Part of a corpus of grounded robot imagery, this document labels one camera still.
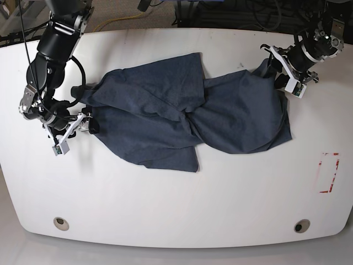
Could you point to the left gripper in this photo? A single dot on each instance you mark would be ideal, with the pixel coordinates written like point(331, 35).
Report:
point(300, 61)

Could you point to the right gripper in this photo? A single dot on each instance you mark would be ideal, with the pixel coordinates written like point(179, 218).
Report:
point(58, 130)

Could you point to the dark blue T-shirt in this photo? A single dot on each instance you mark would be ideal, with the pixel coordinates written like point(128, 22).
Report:
point(154, 115)

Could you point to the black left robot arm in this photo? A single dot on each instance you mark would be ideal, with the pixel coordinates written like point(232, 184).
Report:
point(321, 38)

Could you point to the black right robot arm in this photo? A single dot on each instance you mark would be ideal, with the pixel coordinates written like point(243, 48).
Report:
point(67, 23)

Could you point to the red tape rectangle marking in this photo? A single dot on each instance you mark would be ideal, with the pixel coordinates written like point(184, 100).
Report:
point(327, 171)

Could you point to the left table grommet hole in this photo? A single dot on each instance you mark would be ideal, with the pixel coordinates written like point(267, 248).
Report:
point(61, 224)

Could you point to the table grommet hole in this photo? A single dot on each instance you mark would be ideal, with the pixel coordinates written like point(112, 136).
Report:
point(61, 224)
point(302, 226)

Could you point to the right table grommet hole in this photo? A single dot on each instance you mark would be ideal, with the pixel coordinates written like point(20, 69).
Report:
point(302, 226)

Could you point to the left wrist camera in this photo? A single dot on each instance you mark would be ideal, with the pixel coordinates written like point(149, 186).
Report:
point(296, 88)

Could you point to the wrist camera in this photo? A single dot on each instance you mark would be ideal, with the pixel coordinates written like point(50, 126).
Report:
point(296, 88)
point(61, 148)

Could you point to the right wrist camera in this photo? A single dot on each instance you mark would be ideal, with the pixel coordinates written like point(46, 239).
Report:
point(61, 148)

